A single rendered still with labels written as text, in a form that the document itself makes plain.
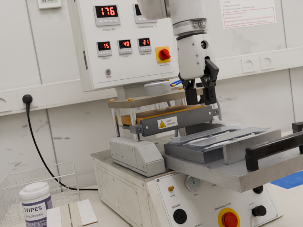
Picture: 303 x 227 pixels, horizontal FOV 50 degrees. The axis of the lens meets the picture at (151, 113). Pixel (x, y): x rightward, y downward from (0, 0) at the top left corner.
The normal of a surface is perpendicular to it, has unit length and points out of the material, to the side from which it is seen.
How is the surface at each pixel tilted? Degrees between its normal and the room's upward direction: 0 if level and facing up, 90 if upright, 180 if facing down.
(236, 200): 65
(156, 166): 90
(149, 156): 41
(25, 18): 90
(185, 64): 94
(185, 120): 90
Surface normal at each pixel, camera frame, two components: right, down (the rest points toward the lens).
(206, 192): 0.33, -0.40
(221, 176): -0.88, 0.18
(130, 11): 0.44, 0.02
